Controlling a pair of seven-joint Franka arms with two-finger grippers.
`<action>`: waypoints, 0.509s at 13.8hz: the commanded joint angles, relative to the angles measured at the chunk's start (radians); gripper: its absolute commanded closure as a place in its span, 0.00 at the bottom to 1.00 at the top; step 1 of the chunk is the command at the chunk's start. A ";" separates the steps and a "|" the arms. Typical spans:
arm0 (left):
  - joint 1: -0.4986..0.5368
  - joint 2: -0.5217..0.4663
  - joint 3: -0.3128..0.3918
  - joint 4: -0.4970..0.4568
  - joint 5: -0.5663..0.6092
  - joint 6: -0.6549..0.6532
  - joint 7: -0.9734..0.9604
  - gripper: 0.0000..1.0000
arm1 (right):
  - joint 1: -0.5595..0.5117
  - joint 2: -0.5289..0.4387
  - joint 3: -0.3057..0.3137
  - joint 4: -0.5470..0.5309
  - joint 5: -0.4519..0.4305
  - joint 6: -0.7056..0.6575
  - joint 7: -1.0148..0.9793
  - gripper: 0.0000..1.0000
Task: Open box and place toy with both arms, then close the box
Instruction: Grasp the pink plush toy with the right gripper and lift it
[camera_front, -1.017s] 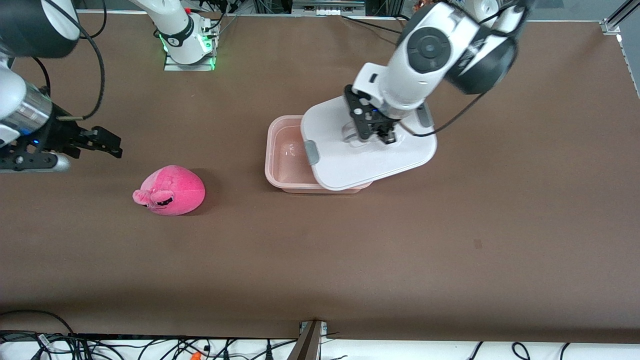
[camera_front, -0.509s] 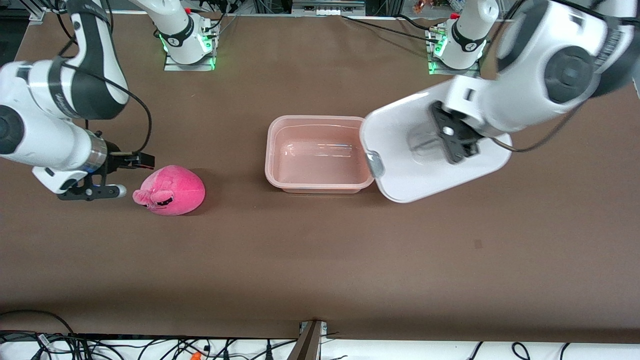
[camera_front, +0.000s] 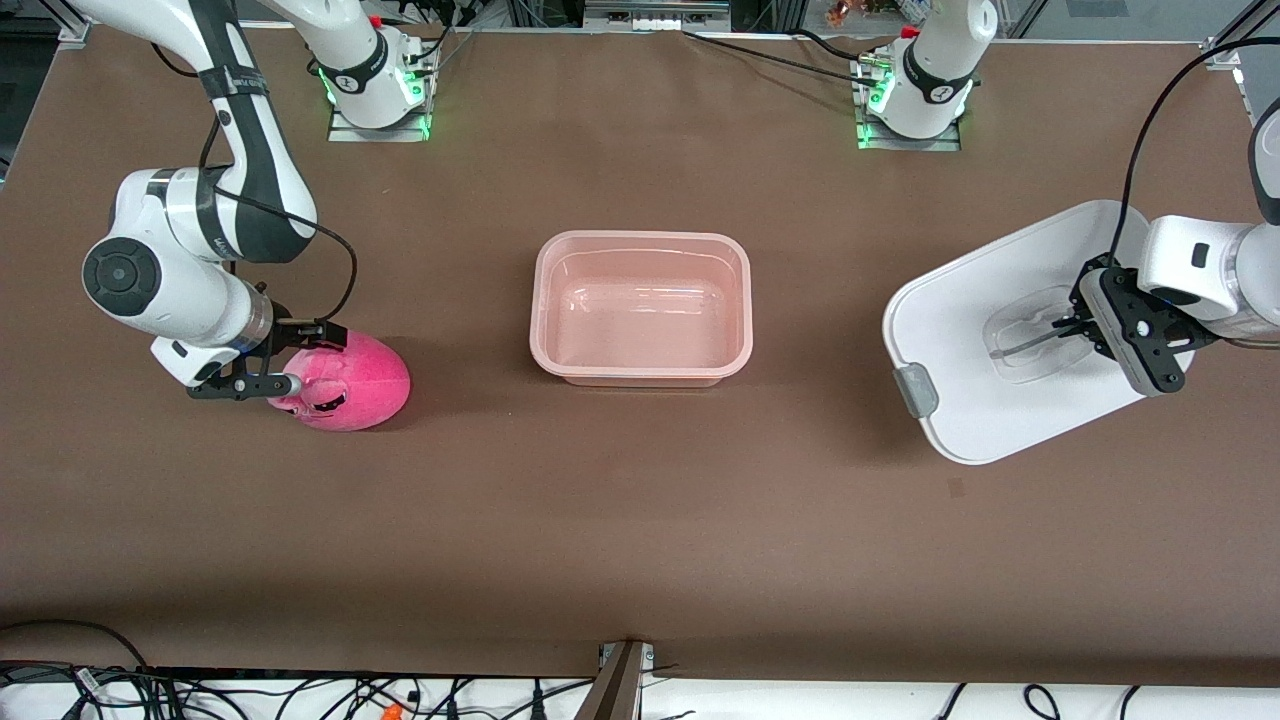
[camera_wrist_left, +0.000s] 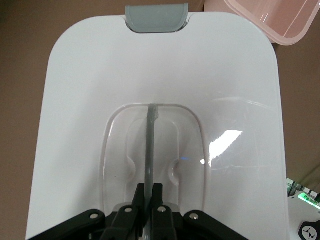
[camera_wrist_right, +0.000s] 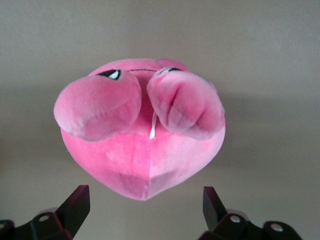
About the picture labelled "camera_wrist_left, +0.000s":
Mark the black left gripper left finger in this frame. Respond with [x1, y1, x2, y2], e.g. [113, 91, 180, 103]
[101, 183, 147, 240]

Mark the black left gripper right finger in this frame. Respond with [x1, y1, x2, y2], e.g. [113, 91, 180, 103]
[149, 183, 181, 240]

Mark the white box lid grey handle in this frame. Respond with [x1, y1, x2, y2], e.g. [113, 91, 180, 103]
[23, 3, 292, 240]

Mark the pink plastic box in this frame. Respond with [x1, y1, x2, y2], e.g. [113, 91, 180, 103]
[203, 0, 320, 47]

